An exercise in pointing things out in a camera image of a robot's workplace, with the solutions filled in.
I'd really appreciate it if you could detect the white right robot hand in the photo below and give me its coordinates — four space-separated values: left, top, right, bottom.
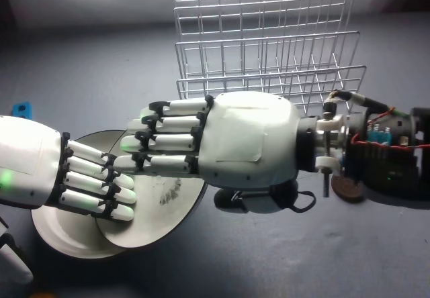
114 93 318 213

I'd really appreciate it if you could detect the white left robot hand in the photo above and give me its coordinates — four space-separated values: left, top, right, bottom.
0 115 137 286

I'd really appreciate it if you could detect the white plate with black rim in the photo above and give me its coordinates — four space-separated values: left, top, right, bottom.
30 129 142 261

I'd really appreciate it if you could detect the white plate with pale underside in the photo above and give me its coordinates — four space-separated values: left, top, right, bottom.
95 163 208 249

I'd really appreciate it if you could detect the blue plastic block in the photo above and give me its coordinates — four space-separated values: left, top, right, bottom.
12 101 36 119

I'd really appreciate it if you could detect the brown round coaster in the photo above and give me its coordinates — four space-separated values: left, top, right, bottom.
331 173 366 204

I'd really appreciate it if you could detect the silver wire rack shelf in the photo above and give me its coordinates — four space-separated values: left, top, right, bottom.
170 0 368 116

